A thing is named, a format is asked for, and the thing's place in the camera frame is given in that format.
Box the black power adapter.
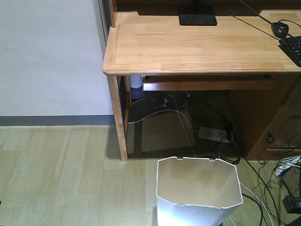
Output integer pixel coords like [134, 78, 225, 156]
[282, 195, 301, 214]

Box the white plastic trash bin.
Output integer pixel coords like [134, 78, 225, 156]
[156, 157, 243, 226]

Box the white power strip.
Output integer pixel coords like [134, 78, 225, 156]
[274, 155, 301, 178]
[198, 127, 233, 144]

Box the white cable under desk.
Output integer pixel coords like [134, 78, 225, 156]
[128, 95, 198, 158]

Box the wooden desk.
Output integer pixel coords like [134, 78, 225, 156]
[103, 0, 301, 161]

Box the black cable on floor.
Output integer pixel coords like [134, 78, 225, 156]
[239, 155, 290, 226]

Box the black computer mouse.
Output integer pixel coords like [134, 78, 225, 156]
[271, 21, 289, 38]

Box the black keyboard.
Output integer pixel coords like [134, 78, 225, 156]
[279, 36, 301, 67]

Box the white cylinder under desk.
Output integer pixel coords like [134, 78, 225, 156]
[130, 75, 147, 100]

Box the white power strip right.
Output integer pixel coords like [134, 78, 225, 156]
[274, 155, 301, 178]

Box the black monitor stand base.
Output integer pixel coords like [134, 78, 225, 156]
[177, 0, 217, 26]

